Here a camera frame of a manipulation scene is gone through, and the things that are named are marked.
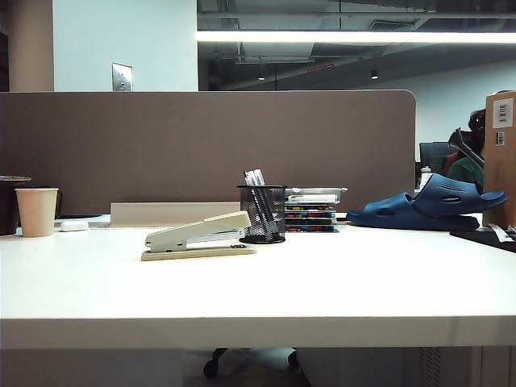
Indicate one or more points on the beige metal stapler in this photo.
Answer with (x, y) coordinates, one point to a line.
(193, 238)

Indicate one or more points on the black box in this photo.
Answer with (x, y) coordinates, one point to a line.
(7, 205)

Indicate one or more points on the beige paper cup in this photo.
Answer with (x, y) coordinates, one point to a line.
(36, 213)

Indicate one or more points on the brown cardboard box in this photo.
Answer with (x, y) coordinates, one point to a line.
(502, 181)

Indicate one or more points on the black office chair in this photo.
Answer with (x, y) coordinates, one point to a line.
(433, 155)

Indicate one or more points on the clear tray with markers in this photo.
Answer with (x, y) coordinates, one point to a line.
(310, 198)

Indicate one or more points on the black mesh pen holder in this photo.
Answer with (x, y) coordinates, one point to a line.
(264, 217)

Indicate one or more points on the black mat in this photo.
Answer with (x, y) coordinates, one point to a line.
(479, 238)

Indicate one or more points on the clear plastic drawer organizer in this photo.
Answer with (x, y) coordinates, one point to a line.
(314, 213)

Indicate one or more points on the dark blue slipper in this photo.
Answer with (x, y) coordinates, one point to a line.
(451, 193)
(395, 215)

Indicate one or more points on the white earbuds case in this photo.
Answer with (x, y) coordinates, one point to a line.
(73, 225)

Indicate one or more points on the round colourful disc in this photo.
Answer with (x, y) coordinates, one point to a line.
(14, 177)

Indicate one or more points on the metal wall plate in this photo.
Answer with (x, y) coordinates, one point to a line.
(122, 76)

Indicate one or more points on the brown desk partition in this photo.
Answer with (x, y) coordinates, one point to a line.
(121, 149)

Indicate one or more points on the person in green shirt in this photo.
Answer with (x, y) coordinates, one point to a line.
(467, 171)

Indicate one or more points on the white bottle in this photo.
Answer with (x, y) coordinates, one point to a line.
(424, 177)

